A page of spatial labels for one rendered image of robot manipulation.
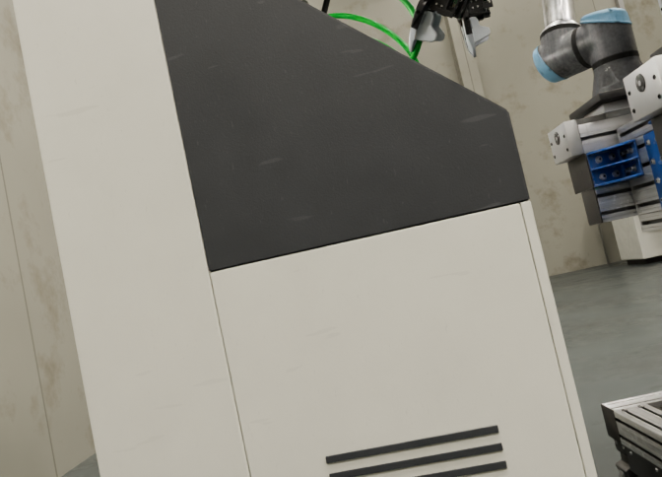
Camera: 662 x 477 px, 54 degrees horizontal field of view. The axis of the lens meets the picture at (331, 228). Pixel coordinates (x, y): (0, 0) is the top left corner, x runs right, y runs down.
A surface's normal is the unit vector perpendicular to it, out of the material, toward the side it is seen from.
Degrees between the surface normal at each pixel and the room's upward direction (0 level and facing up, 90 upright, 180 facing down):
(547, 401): 90
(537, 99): 90
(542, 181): 90
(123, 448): 90
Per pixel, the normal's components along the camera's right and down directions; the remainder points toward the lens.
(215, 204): -0.14, -0.05
